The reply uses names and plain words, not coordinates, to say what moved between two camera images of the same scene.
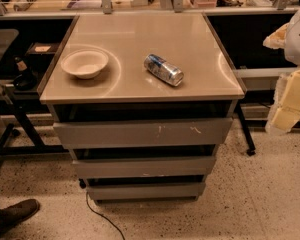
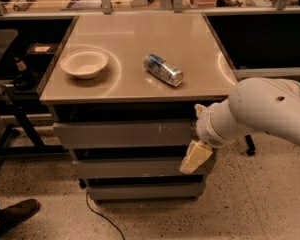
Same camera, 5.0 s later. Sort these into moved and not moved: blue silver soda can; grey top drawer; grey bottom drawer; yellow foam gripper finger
Moved: yellow foam gripper finger
Not moved: blue silver soda can; grey bottom drawer; grey top drawer
